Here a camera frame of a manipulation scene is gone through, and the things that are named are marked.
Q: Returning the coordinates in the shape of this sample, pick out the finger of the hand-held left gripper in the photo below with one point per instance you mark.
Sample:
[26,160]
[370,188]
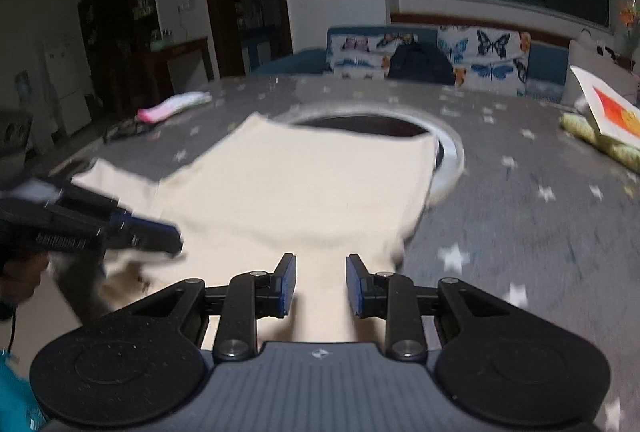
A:
[150,234]
[75,197]

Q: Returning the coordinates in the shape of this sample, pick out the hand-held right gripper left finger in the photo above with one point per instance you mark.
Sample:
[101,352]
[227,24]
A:
[287,284]

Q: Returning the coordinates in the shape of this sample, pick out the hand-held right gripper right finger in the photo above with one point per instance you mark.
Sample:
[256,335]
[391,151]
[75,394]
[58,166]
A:
[354,284]

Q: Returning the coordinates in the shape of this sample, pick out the cream garment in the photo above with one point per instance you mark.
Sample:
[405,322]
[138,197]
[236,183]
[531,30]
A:
[300,212]

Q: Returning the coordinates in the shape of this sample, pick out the person's left hand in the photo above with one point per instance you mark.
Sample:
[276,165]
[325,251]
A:
[22,282]

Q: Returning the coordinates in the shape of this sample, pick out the black eyeglasses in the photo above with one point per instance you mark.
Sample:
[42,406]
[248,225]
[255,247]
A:
[125,130]

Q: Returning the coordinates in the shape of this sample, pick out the pink and white sock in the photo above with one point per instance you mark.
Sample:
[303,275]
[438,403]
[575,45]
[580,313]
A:
[172,106]

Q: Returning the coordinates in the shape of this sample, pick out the round black induction cooktop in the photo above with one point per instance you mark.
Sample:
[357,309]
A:
[360,126]

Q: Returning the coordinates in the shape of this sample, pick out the grey star tablecloth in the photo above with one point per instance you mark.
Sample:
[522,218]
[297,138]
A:
[500,212]

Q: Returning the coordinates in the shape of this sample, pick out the teal cloth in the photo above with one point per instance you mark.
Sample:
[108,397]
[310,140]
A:
[15,397]

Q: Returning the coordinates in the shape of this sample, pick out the dark wooden side table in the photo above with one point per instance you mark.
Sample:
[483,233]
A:
[175,56]

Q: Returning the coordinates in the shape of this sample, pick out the teal jug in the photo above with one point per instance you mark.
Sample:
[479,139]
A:
[156,41]

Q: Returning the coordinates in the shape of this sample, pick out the dark wooden shelf cabinet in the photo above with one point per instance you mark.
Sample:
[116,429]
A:
[120,11]

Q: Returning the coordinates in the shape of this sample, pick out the blue cabinet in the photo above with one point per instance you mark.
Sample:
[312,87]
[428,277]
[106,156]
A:
[257,46]

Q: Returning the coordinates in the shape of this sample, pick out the blue sofa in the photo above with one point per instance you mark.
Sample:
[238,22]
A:
[285,61]

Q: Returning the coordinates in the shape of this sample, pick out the black backpack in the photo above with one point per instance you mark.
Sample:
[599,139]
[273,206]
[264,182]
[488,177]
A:
[420,64]

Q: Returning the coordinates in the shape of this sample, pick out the butterfly print blanket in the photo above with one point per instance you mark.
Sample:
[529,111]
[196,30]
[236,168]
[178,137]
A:
[465,51]

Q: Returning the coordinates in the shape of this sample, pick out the yellow green patterned packet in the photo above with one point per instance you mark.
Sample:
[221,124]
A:
[600,141]

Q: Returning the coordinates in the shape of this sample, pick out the white pink plastic bag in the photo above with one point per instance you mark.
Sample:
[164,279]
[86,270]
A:
[582,104]

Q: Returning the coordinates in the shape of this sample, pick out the white paper with red print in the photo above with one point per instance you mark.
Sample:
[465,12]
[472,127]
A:
[612,106]

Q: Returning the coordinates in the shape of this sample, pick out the white cushion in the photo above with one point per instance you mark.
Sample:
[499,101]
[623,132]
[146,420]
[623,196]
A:
[590,56]

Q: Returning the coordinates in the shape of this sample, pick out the colourful paper flower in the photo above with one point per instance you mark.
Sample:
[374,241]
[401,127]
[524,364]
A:
[629,16]

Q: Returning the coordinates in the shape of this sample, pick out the white wall socket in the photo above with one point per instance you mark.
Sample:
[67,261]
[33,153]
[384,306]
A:
[187,5]

